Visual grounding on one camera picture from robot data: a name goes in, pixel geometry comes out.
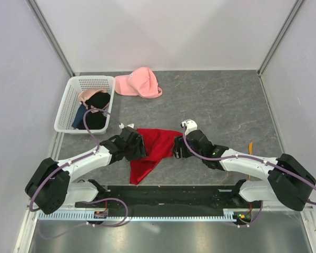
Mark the red cloth napkin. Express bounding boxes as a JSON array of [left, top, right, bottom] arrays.
[[130, 128, 182, 185]]

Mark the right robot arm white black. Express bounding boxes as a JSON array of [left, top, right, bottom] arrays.
[[172, 130, 316, 211]]

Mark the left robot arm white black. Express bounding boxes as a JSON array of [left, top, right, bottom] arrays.
[[25, 126, 147, 215]]

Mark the black cloth in basket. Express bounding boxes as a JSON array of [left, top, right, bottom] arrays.
[[85, 92, 111, 130]]

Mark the orange utensil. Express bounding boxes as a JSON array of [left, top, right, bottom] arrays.
[[248, 141, 254, 180]]

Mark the navy blue cloth in basket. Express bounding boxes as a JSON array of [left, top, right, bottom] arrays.
[[72, 103, 87, 129]]

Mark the pink baseball cap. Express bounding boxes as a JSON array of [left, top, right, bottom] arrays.
[[115, 67, 163, 99]]

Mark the pink cloth in basket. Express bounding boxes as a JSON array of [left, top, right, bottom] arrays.
[[78, 88, 107, 109]]

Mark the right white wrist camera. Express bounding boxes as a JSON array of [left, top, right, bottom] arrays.
[[181, 119, 198, 135]]

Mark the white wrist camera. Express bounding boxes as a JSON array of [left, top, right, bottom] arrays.
[[118, 123, 135, 129], [181, 119, 198, 135]]

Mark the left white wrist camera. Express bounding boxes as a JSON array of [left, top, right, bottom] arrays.
[[118, 123, 135, 129]]

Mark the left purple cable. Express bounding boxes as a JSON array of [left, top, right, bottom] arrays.
[[28, 108, 130, 239]]

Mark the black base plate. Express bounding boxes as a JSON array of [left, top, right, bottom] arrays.
[[75, 184, 264, 217]]

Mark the light blue cable duct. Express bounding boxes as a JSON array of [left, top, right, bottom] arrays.
[[38, 210, 236, 222]]

